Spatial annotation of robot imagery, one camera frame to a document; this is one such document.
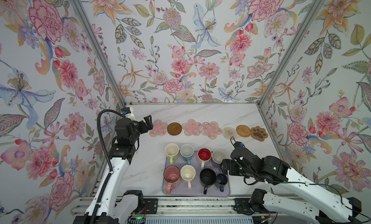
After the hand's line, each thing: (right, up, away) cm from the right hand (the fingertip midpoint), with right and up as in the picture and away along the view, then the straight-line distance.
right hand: (225, 166), depth 71 cm
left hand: (-40, +24, +5) cm, 47 cm away
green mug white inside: (-28, +4, +17) cm, 33 cm away
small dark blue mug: (+1, -12, +11) cm, 16 cm away
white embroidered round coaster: (+11, +14, +33) cm, 37 cm away
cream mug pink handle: (-18, -8, +12) cm, 23 cm away
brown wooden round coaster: (-27, +16, +34) cm, 46 cm away
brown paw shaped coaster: (+33, +13, +33) cm, 48 cm away
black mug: (-7, -10, +11) cm, 17 cm away
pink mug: (-27, -8, +11) cm, 30 cm away
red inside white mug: (-8, +1, +19) cm, 21 cm away
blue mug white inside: (-18, +4, +15) cm, 24 cm away
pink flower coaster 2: (-15, +17, +36) cm, 43 cm away
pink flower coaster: (-39, +16, +36) cm, 55 cm away
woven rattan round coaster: (+22, +15, +33) cm, 42 cm away
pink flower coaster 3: (-1, +15, +35) cm, 38 cm away
